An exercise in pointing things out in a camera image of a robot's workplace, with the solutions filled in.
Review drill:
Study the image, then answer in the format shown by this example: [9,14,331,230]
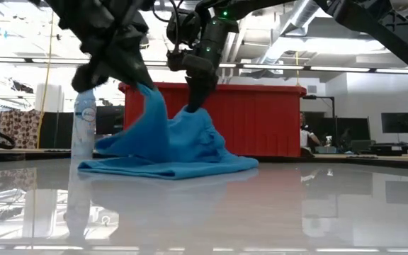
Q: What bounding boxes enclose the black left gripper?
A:
[71,21,155,94]

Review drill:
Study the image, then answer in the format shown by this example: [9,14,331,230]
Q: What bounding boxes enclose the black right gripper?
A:
[166,50,223,114]

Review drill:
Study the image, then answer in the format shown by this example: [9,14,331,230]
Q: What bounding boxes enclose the blue garment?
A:
[77,83,261,181]

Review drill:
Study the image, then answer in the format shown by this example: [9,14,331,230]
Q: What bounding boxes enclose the red plastic laundry basket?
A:
[118,81,308,159]

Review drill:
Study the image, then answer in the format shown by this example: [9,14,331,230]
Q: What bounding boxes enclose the light blue air freshener bottle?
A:
[70,88,98,160]

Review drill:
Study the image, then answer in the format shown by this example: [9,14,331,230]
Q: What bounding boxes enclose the white cylinder column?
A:
[35,83,64,113]

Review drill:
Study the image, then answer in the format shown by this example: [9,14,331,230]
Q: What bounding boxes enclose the black partition panel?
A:
[39,111,74,149]

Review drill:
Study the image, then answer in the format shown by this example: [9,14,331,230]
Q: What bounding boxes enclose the person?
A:
[298,111,322,149]

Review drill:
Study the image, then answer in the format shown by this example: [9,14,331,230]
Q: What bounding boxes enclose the brown dotted cloth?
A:
[0,108,43,149]

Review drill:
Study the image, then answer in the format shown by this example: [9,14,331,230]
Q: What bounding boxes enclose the tan wooden desk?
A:
[0,147,408,160]

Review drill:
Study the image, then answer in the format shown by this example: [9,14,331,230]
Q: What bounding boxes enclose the wide black monitor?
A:
[310,116,371,142]

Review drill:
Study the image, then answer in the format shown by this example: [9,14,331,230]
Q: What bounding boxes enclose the small black monitor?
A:
[380,112,408,135]

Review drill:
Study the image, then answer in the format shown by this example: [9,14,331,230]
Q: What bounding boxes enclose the smooth silver ventilation duct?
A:
[249,0,324,79]

